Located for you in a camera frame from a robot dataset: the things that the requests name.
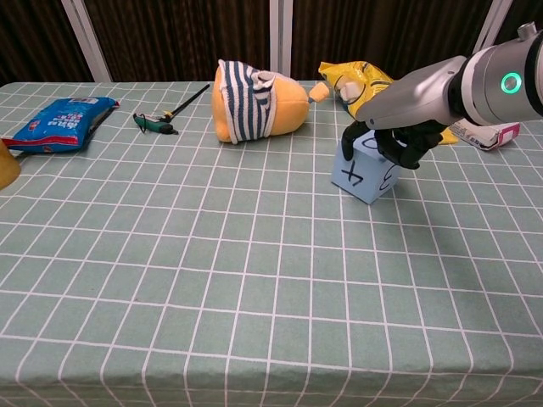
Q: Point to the green checked tablecloth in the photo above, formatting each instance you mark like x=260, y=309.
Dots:
x=254, y=275

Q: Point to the yellow snack bag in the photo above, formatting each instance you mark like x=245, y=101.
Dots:
x=358, y=82

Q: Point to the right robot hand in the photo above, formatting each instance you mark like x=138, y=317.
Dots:
x=411, y=99

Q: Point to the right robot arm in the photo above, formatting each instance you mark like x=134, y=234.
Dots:
x=500, y=85

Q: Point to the blue snack packet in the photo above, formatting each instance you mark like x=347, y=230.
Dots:
x=59, y=123

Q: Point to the white pink toothpaste box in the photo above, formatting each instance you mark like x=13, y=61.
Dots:
x=488, y=135

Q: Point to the white screen frame post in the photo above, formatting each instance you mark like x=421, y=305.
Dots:
x=280, y=36
x=87, y=40
x=488, y=29

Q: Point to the blue numbered foam cube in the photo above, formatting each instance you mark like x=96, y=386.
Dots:
x=365, y=176

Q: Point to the yellow cup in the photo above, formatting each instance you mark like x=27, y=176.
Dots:
x=6, y=165

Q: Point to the yellow striped plush toy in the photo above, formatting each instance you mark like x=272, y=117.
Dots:
x=254, y=108

